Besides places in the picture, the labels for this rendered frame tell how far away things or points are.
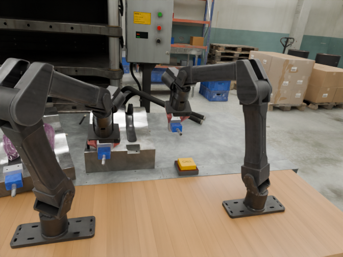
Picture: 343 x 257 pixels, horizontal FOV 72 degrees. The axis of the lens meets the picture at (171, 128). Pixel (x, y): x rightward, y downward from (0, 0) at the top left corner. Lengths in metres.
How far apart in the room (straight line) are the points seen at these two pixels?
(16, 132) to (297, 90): 4.61
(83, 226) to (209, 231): 0.35
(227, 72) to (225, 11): 7.26
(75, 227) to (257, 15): 8.05
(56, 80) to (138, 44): 1.15
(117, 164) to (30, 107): 0.50
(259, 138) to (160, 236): 0.39
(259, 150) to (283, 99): 4.01
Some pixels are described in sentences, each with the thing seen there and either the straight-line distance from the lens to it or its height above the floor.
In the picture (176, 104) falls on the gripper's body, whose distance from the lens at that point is 0.92.
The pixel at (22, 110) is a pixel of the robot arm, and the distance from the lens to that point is 0.49.
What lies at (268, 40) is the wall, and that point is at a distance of 8.62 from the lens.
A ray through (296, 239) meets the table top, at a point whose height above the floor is 0.80.
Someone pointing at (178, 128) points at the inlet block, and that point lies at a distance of 0.98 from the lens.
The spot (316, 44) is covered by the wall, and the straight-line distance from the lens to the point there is 9.61.
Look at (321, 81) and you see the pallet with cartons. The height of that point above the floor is 0.55.
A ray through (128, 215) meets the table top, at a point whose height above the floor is 0.80.
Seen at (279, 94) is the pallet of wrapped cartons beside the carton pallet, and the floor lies 0.32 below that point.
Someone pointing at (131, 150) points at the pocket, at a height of 0.86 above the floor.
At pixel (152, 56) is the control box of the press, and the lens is 1.68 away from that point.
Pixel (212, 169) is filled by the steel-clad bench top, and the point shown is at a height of 0.80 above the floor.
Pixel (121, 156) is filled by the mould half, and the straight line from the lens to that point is 0.91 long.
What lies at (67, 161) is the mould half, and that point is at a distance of 0.93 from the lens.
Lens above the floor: 1.33
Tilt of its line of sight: 24 degrees down
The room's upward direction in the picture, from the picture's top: 5 degrees clockwise
